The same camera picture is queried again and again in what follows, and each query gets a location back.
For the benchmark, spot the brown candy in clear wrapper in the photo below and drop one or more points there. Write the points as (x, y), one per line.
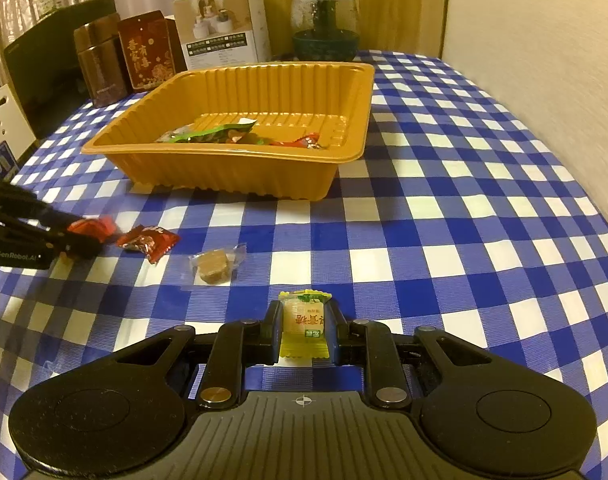
(213, 265)

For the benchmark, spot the green and white candy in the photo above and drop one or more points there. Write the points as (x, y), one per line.
(203, 135)

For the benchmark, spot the orange plastic tray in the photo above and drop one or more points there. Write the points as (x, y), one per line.
(244, 175)

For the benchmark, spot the black panel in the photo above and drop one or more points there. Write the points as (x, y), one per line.
(43, 70)

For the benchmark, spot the dark red wrapped candy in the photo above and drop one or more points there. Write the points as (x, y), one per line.
(146, 240)

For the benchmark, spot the dark red gift box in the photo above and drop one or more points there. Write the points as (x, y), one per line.
(148, 55)

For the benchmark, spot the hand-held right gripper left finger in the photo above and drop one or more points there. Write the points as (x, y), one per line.
(274, 327)

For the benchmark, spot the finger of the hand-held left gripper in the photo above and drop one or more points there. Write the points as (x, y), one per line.
(58, 242)
(28, 205)

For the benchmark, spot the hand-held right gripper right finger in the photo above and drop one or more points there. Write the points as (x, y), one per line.
(338, 327)

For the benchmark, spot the brown tin canister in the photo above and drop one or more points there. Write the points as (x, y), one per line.
(101, 70)

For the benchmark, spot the blue white checked tablecloth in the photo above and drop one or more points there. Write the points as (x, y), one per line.
(459, 210)

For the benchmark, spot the yellow candy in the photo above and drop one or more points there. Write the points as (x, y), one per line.
(304, 320)

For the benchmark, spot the green glass jar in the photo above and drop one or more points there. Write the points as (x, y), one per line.
(324, 42)

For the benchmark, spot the white product box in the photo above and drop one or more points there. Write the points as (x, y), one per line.
(223, 25)

